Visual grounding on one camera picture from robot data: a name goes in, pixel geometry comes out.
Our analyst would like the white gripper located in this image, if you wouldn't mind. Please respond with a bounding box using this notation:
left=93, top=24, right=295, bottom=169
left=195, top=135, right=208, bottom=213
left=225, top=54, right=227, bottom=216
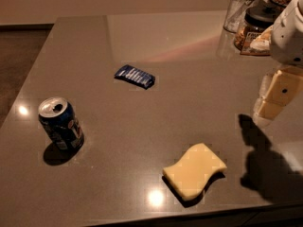
left=253, top=64, right=303, bottom=126

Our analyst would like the yellow sponge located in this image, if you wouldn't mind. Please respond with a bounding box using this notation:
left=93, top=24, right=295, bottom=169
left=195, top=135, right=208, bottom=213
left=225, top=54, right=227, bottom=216
left=163, top=143, right=227, bottom=201

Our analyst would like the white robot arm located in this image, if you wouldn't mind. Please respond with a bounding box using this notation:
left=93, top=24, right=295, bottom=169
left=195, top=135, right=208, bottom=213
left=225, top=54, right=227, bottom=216
left=253, top=0, right=303, bottom=127

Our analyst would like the blue rxbar blueberry wrapper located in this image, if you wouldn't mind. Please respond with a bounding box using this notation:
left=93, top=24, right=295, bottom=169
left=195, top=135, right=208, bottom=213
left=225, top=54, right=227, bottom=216
left=115, top=64, right=155, bottom=90

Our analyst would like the glass jar with black lid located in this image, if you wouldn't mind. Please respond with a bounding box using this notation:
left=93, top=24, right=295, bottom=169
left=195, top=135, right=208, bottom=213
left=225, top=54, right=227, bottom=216
left=234, top=4, right=280, bottom=50

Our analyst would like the clear glass cup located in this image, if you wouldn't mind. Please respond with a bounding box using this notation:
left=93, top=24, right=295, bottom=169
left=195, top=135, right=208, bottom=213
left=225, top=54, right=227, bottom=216
left=223, top=0, right=258, bottom=33

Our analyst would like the blue pepsi can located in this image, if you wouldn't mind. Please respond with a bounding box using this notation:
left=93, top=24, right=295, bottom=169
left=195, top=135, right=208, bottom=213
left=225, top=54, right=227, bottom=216
left=38, top=96, right=84, bottom=151

